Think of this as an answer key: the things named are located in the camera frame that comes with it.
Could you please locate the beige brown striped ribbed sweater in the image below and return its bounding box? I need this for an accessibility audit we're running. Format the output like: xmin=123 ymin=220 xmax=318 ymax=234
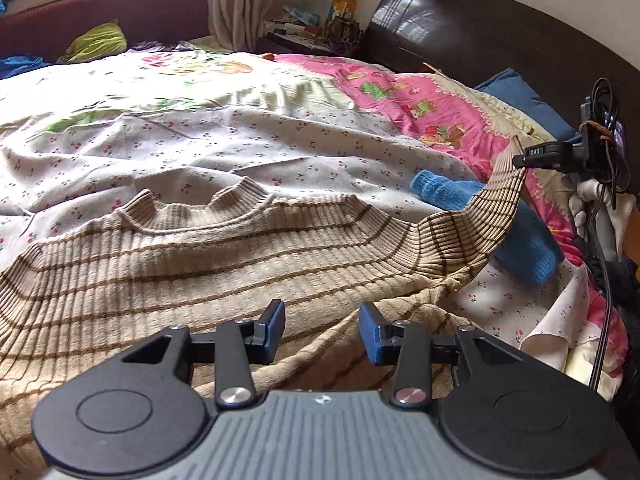
xmin=1 ymin=141 xmax=525 ymax=479

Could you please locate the white gloved right hand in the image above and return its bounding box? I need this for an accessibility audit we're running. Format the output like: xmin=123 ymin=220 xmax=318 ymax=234
xmin=568 ymin=179 xmax=639 ymax=263

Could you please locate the blue pillow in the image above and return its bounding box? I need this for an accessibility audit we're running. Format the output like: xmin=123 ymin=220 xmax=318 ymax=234
xmin=475 ymin=68 xmax=582 ymax=143

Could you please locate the blue knitted sweater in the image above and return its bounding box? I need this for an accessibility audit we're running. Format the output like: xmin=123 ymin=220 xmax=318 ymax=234
xmin=409 ymin=169 xmax=565 ymax=288

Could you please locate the pink floral cartoon quilt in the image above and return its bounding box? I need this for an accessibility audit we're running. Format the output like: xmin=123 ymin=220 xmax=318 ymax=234
xmin=276 ymin=54 xmax=605 ymax=382

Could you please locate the dark wooden headboard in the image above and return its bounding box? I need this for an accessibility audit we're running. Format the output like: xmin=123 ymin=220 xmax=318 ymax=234
xmin=357 ymin=0 xmax=639 ymax=192

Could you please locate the white cherry print bedsheet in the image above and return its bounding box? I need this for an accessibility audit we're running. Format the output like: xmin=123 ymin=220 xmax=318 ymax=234
xmin=0 ymin=49 xmax=626 ymax=401

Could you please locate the yellow flower decoration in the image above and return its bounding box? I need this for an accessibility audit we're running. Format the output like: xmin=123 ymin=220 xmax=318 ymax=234
xmin=326 ymin=0 xmax=358 ymax=22

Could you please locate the cluttered nightstand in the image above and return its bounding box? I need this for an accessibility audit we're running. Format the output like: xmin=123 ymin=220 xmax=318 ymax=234
xmin=256 ymin=4 xmax=363 ymax=56

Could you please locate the blue cloth on bench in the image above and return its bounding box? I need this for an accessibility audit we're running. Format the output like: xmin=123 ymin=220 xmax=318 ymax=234
xmin=0 ymin=55 xmax=49 ymax=79

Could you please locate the lime green cloth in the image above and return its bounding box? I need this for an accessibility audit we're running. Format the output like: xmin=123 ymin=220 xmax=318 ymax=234
xmin=58 ymin=20 xmax=128 ymax=64

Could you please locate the beige right curtain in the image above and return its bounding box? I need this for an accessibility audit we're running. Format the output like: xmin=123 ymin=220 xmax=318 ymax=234
xmin=205 ymin=0 xmax=281 ymax=53

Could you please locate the maroon upholstered bench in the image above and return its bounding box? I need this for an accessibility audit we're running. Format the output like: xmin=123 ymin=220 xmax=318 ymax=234
xmin=0 ymin=0 xmax=209 ymax=62

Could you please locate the black cable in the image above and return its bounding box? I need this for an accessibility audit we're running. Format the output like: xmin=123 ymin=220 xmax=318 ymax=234
xmin=587 ymin=77 xmax=632 ymax=394

